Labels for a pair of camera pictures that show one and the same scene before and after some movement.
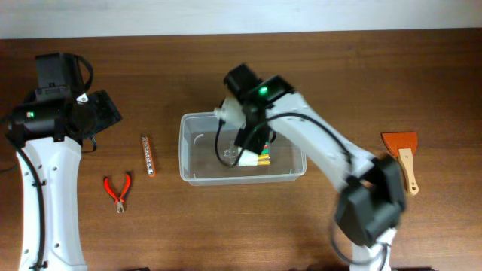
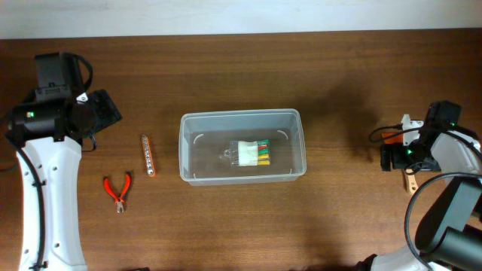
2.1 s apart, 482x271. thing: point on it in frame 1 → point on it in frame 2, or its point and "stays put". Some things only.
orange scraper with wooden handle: [403, 146] stays put
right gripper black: [242, 137] → [397, 162]
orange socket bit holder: [151, 170] stays put
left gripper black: [112, 115] stays put
